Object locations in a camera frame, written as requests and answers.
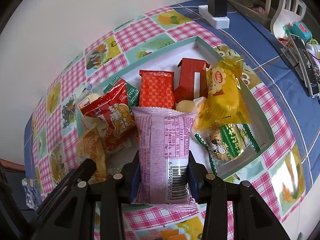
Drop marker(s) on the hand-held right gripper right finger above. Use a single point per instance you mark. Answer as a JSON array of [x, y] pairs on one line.
[[195, 182]]

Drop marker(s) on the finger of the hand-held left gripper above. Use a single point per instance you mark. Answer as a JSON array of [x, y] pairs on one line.
[[85, 167]]

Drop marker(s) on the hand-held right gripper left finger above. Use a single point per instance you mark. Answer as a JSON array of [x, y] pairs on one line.
[[133, 180]]

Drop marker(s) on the clear beige biscuit packet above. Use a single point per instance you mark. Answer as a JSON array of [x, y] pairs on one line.
[[91, 145]]

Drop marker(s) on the pink snack packet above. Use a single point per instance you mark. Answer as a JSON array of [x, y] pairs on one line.
[[162, 150]]

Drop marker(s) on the green white cow cookie packet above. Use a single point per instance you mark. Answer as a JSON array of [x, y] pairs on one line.
[[230, 142]]

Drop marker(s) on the red snack packet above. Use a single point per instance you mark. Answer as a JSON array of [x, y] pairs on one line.
[[113, 120]]

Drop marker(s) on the round white cake clear packet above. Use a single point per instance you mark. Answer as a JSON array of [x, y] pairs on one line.
[[91, 98]]

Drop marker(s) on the pale yellow jelly cup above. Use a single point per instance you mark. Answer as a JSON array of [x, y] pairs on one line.
[[185, 106]]

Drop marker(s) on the dark green snack packet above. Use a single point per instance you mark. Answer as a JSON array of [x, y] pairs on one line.
[[133, 93]]

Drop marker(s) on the yellow cake packet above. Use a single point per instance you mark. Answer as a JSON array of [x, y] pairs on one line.
[[222, 95]]

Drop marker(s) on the orange-red patterned packet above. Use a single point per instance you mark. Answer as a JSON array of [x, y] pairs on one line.
[[156, 90]]

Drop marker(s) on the red packet with green edges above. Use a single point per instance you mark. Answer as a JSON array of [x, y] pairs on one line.
[[190, 80]]

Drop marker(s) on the white box with teal rim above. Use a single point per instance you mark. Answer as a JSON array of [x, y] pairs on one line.
[[160, 62]]

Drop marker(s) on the crumpled blue white wrapper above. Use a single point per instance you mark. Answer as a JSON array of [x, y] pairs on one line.
[[30, 192]]

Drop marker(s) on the salmon coloured board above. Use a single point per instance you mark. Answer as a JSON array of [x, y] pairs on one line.
[[12, 165]]

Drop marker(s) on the pink checkered printed tablecloth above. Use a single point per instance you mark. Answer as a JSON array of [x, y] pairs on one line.
[[140, 32]]

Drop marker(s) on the blue checked cloth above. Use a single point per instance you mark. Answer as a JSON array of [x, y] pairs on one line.
[[262, 45]]

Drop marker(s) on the grey black device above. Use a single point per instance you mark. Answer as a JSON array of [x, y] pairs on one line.
[[305, 62]]

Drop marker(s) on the white power strip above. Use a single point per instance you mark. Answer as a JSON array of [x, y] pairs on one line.
[[217, 20]]

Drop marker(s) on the black charger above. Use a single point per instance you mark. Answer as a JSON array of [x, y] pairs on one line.
[[217, 3]]

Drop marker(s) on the teal toy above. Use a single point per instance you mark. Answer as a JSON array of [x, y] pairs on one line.
[[300, 31]]

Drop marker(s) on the white plastic chair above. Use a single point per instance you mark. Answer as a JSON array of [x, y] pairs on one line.
[[282, 12]]

